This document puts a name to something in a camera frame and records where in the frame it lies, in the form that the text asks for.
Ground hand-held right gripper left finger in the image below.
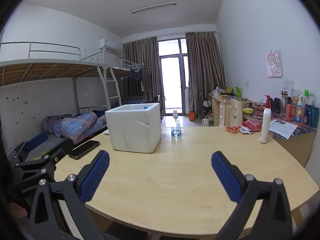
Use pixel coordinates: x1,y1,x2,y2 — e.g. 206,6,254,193
29,150,110,240

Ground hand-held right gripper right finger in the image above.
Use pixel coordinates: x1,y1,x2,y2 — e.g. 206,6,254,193
211,151,293,240

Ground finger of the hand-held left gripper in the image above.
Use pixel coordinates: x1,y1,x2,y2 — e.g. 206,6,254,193
7,131,50,164
12,148,66,178

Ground white foam box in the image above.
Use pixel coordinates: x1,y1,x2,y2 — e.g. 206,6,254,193
105,102,162,153

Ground person's left hand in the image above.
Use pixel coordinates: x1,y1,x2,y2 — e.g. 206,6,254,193
10,202,27,218

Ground black smartphone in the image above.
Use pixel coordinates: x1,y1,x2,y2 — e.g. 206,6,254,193
68,140,101,160

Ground blue orange quilt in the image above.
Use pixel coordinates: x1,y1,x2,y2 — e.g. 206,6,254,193
41,112,108,145

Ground large red snack packet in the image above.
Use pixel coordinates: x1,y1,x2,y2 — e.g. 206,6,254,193
242,120,262,133

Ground wooden chair with smiley face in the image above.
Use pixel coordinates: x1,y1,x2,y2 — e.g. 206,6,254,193
230,98,243,127

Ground white lotion pump bottle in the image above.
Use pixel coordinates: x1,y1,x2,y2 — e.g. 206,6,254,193
259,95,272,144

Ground wooden desk with drawers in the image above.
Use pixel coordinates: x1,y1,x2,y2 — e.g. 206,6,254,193
208,93,257,127

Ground blue spray bottle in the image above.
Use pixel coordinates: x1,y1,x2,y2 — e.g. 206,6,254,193
171,109,182,138

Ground metal bunk bed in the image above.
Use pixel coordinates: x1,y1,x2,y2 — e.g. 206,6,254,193
107,59,150,105
0,42,123,160

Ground white paper sheet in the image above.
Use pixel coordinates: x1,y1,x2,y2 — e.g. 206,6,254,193
269,119,298,140

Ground wooden desk with patterned cover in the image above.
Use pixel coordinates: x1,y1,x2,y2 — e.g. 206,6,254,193
242,105,317,168

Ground black folding cart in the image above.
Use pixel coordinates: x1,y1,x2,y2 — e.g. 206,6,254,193
199,92,213,119

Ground dark blue plaid bedding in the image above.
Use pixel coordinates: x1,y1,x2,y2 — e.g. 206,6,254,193
110,96,148,107

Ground white metal ladder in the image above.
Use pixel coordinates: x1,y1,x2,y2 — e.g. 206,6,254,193
97,65,123,110

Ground row of toiletry bottles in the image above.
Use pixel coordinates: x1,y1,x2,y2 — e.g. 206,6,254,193
280,87,320,128

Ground dark hanging clothes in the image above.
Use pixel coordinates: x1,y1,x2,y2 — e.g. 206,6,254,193
129,66,152,93

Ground glass balcony door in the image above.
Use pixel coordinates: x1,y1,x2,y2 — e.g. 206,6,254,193
157,38,190,117

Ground brown curtain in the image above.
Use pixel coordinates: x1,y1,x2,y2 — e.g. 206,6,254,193
185,31,226,117
121,36,165,117

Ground white air conditioner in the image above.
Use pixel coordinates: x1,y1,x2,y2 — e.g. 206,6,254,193
99,38,122,53

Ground ceiling tube light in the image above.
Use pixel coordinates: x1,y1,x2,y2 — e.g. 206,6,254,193
132,2,177,14

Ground pink cartoon wall poster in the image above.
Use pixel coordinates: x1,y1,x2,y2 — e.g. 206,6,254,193
265,49,282,78

